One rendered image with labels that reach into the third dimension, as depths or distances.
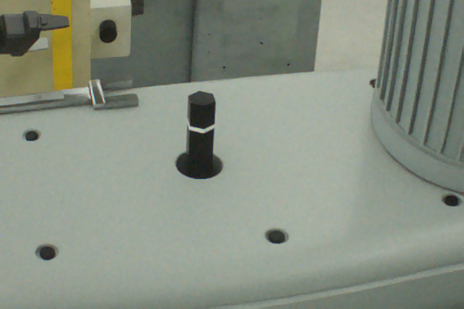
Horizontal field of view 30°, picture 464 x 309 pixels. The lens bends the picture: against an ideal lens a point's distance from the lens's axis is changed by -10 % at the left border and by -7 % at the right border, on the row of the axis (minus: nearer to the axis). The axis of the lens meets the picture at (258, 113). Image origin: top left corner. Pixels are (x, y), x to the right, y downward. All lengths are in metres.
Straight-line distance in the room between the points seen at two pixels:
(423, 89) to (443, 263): 0.14
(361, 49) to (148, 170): 4.03
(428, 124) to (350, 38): 4.10
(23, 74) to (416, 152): 2.05
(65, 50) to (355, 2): 2.81
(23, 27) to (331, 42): 3.28
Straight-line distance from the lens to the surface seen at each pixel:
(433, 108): 0.70
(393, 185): 0.72
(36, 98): 0.78
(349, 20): 4.97
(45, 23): 1.58
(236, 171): 0.71
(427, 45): 0.68
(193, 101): 0.68
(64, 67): 2.67
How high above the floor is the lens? 2.33
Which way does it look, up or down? 34 degrees down
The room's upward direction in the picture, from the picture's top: 5 degrees clockwise
